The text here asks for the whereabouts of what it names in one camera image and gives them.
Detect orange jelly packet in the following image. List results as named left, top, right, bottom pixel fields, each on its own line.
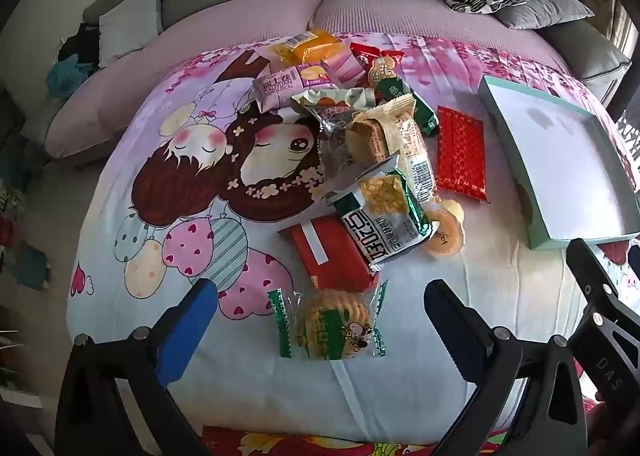
left=269, top=30, right=343, bottom=68

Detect green snack packet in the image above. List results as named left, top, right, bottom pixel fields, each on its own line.
left=375, top=76, right=440, bottom=138

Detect red patterned foil packet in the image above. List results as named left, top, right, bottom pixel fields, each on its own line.
left=436, top=106, right=490, bottom=204

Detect red cartoon snack packet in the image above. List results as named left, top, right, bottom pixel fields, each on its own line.
left=369, top=50, right=407, bottom=89

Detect beige cracker packet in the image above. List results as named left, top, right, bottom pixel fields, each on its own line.
left=347, top=93, right=440, bottom=204

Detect orange jelly cup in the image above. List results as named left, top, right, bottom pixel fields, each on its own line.
left=424, top=200, right=467, bottom=258

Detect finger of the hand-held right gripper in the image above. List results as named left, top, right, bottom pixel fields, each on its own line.
left=566, top=237, right=640, bottom=404

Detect round rice cracker packet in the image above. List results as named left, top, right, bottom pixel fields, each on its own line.
left=266, top=280, right=390, bottom=363

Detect dark clothes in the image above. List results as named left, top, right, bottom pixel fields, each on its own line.
left=57, top=23, right=101, bottom=64

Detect white tray with teal rim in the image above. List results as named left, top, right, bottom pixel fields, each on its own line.
left=477, top=75, right=640, bottom=251

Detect purple bread packet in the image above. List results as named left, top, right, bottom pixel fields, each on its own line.
left=251, top=63, right=338, bottom=113

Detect pink snack packet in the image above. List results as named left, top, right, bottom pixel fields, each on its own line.
left=320, top=48, right=366, bottom=84

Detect grey cushion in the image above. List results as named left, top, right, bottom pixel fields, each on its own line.
left=495, top=0, right=595, bottom=31

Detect black white patterned cloth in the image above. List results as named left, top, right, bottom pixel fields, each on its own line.
left=617, top=116, right=640, bottom=172

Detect red box-shaped packet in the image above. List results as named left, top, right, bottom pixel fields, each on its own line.
left=278, top=215, right=380, bottom=294

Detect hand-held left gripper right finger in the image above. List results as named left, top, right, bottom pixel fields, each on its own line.
left=423, top=279, right=588, bottom=456

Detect white pillow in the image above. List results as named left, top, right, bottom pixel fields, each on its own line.
left=97, top=0, right=163, bottom=68

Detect clear bun packet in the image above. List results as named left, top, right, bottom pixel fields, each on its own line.
left=291, top=88, right=376, bottom=187

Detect teal cloth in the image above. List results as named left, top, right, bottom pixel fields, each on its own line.
left=46, top=60, right=96, bottom=98

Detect green and white cracker packet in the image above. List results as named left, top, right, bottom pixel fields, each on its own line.
left=325, top=155, right=440, bottom=273

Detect beige patterned curtain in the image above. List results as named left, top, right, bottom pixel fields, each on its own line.
left=575, top=0, right=632, bottom=37

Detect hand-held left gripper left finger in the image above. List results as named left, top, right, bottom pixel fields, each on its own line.
left=55, top=277, right=221, bottom=456

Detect cartoon printed blanket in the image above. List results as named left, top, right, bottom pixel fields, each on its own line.
left=67, top=31, right=640, bottom=456

